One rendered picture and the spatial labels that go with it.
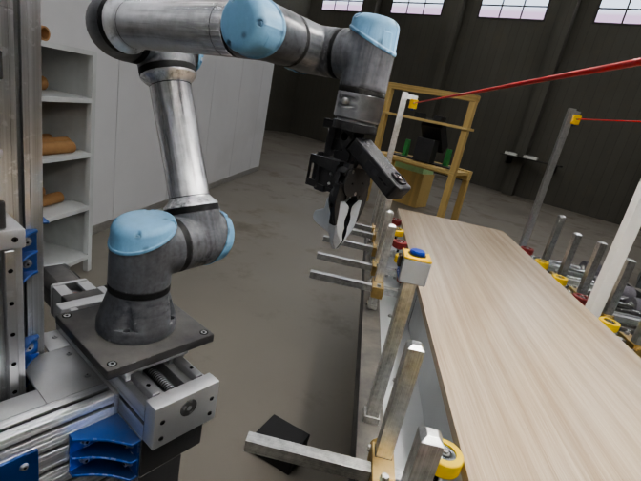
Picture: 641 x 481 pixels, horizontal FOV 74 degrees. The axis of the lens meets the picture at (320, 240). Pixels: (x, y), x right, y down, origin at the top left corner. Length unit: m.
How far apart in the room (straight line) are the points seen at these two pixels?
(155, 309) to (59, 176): 2.78
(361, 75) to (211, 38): 0.22
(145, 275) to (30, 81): 0.37
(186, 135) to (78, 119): 2.51
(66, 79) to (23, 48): 2.59
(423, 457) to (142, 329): 0.54
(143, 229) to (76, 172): 2.69
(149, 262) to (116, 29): 0.40
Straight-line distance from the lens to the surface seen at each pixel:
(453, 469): 1.00
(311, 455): 1.03
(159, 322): 0.90
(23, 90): 0.89
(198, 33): 0.71
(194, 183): 0.93
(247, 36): 0.61
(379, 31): 0.68
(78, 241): 3.65
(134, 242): 0.82
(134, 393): 0.89
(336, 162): 0.68
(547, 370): 1.53
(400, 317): 1.15
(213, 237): 0.93
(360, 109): 0.67
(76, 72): 3.42
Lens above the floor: 1.54
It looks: 18 degrees down
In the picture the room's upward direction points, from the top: 12 degrees clockwise
